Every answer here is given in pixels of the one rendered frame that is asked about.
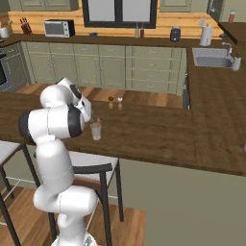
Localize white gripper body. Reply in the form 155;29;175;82
78;97;94;124

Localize clear glass cup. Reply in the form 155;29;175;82
89;122;103;141

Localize green base cupboard run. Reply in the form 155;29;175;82
20;41;188;96

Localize black stool with white seat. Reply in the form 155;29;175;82
0;139;42;246
47;150;125;246

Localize white toaster oven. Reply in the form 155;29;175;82
42;18;76;38

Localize black oven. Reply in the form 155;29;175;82
0;43;21;93

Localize brown knife block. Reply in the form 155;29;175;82
19;16;33;36

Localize black-framed window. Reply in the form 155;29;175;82
81;0;159;30

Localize dark dishwasher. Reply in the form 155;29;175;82
182;72;192;111

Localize white utensil pot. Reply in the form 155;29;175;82
0;20;13;39

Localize black toaster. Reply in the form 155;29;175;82
169;26;183;43

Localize grey sink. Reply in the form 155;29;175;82
191;47;236;69

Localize white paper towel roll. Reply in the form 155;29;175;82
198;23;215;48

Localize silver tap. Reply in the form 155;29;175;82
220;40;234;60

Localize white soap dispenser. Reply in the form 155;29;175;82
231;52;242;72

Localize green wall cupboards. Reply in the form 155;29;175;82
159;0;209;13
7;0;80;12

